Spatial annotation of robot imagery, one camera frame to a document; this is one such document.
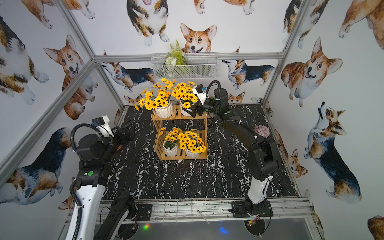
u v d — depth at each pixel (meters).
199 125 1.10
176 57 0.82
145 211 0.73
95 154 0.49
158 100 0.66
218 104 0.65
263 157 0.48
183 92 0.69
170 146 0.86
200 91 0.67
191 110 0.72
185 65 0.88
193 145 0.79
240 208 0.74
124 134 0.61
